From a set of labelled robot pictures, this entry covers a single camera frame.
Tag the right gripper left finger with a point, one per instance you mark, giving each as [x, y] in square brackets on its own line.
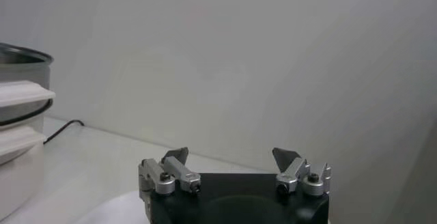
[179, 174]

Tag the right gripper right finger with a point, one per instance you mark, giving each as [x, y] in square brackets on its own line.
[293, 174]

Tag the white electric pot base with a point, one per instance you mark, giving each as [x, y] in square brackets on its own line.
[17, 177]

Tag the stainless steel steamer basket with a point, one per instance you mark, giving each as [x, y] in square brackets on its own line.
[24, 92]

